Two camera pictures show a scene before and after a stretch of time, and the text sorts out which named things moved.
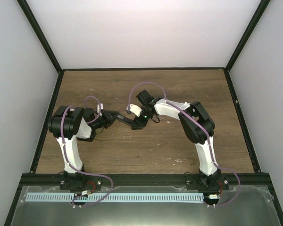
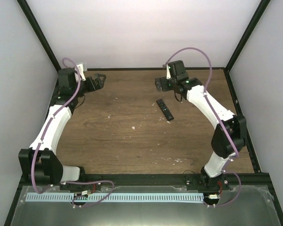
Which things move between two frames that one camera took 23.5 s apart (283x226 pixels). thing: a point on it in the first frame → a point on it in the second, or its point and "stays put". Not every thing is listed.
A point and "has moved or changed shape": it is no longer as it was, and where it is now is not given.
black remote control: [135, 125] has moved or changed shape
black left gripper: [109, 120] → [98, 84]
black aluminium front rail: [146, 179] stays put
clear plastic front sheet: [241, 205] stays put
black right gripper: [143, 123] → [164, 87]
